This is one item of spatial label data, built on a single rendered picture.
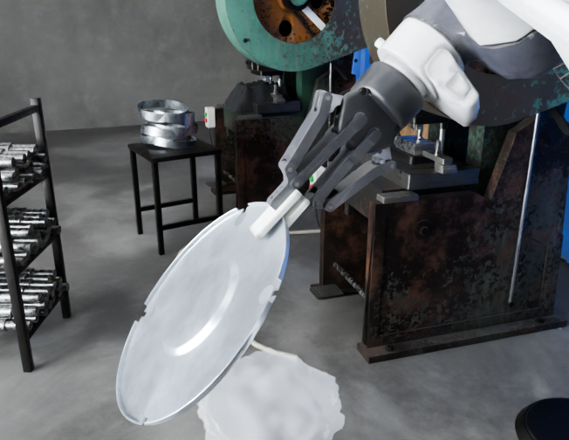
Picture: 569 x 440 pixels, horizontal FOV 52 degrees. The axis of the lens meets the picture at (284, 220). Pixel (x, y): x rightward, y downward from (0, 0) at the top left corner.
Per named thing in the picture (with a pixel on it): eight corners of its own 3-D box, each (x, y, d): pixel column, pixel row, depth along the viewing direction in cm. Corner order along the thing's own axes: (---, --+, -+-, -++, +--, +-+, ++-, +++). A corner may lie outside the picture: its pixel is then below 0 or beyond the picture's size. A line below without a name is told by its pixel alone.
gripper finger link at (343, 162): (360, 120, 68) (368, 127, 69) (299, 195, 69) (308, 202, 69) (375, 126, 64) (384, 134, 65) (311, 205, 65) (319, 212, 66)
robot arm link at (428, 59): (392, 16, 67) (359, 51, 68) (453, 17, 56) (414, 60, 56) (451, 90, 73) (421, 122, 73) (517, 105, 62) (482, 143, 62)
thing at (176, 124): (159, 256, 318) (147, 110, 291) (133, 230, 354) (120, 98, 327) (225, 241, 338) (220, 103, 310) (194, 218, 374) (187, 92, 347)
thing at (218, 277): (221, 436, 50) (214, 433, 50) (90, 418, 72) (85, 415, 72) (323, 181, 65) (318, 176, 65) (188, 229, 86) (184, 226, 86)
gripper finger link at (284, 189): (306, 178, 65) (288, 161, 64) (276, 211, 65) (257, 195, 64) (302, 175, 67) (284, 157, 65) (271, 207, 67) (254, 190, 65)
